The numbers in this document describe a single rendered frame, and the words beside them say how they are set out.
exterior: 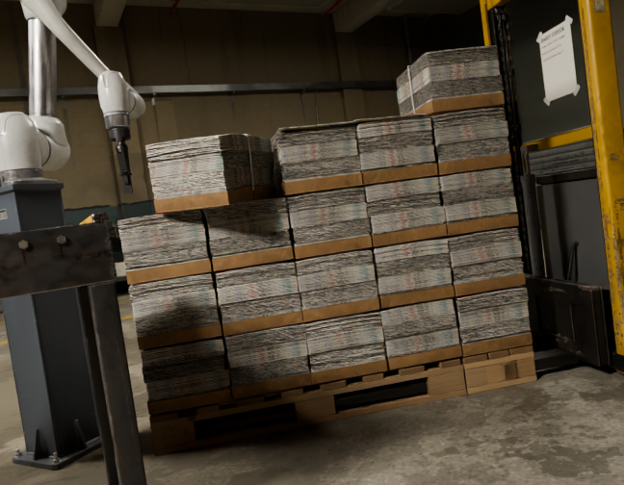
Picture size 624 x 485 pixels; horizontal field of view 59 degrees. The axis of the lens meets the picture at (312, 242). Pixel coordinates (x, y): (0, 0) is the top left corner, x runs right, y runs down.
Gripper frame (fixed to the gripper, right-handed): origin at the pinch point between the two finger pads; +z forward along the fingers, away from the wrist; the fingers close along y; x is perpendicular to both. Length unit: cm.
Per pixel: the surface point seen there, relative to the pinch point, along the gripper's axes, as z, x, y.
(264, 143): -7, -52, -11
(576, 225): 41, -183, 5
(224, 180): 6, -35, -36
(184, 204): 11.5, -21.2, -27.8
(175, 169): -0.1, -20.1, -27.6
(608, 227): 40, -167, -35
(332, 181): 10, -73, -19
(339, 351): 71, -67, -18
